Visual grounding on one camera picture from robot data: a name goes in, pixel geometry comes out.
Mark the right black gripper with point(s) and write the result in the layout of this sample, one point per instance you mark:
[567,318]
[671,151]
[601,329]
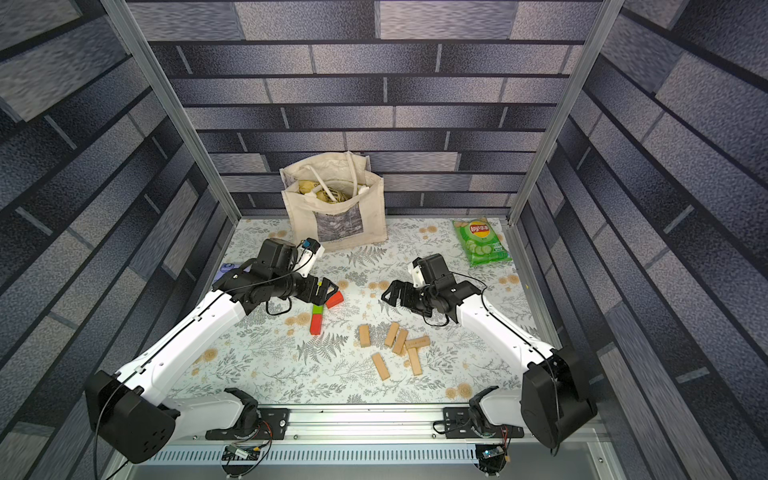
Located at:
[409,294]

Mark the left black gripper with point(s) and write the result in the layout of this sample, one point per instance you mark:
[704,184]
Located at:
[313,296]

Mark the red block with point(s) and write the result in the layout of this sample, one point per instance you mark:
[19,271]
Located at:
[316,324]
[336,299]

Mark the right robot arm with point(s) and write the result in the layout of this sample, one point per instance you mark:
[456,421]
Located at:
[553,400]

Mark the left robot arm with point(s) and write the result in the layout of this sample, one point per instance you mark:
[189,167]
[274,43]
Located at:
[149,378]

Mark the wooden block top horizontal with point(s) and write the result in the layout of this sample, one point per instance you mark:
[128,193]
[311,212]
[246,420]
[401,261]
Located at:
[417,343]

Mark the wooden block bottom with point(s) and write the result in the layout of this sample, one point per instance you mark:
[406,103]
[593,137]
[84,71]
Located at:
[380,367]

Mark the green chips bag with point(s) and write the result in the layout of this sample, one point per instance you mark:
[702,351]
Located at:
[480,242]

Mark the beige canvas tote bag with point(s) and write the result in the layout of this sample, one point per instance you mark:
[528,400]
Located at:
[335,199]

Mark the left circuit board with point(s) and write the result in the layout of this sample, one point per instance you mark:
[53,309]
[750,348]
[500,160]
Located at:
[233,453]

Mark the circuit board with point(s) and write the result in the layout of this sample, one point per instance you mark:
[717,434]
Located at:
[233,453]
[491,455]

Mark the right circuit board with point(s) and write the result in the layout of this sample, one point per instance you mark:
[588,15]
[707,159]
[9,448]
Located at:
[491,455]

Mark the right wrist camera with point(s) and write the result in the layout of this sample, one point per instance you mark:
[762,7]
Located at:
[416,274]

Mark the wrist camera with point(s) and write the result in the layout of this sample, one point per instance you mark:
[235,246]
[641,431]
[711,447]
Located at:
[308,252]
[416,274]

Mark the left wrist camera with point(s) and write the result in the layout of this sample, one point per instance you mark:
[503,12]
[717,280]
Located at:
[308,252]

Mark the aluminium front rail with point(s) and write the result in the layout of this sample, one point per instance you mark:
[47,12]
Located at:
[360,420]

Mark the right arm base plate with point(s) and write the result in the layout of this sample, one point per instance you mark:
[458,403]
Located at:
[457,424]

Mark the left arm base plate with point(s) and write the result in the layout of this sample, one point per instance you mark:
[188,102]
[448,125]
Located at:
[264,423]

